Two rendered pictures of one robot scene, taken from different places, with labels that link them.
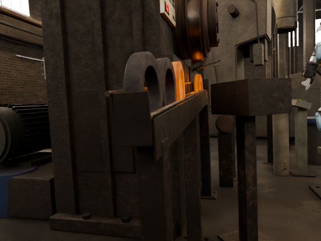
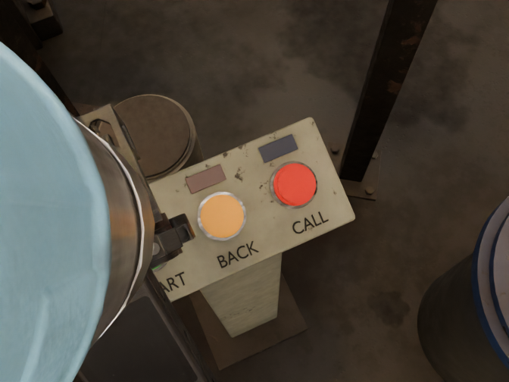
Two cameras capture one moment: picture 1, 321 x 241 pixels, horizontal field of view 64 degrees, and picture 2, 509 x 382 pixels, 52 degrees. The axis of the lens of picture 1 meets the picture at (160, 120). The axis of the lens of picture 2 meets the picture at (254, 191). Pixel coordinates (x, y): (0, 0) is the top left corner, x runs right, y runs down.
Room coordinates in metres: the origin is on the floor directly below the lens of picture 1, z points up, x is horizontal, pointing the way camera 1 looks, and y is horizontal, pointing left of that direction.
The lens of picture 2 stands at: (2.04, -1.30, 1.07)
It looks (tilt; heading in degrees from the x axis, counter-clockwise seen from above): 68 degrees down; 55
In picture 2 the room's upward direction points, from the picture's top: 5 degrees counter-clockwise
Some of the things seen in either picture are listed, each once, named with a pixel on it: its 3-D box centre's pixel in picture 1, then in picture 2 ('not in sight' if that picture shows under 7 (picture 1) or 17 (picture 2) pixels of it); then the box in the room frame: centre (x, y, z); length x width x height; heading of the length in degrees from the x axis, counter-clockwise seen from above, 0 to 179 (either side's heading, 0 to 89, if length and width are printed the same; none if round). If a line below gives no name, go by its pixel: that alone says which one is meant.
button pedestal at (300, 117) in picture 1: (300, 136); (238, 280); (2.10, -1.15, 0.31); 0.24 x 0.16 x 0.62; 165
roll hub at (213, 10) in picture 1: (214, 23); not in sight; (1.62, -0.36, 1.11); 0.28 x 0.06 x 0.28; 165
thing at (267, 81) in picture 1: (249, 164); not in sight; (1.10, -0.38, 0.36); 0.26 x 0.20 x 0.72; 20
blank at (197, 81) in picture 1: (198, 86); not in sight; (1.64, -0.25, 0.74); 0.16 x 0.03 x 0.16; 163
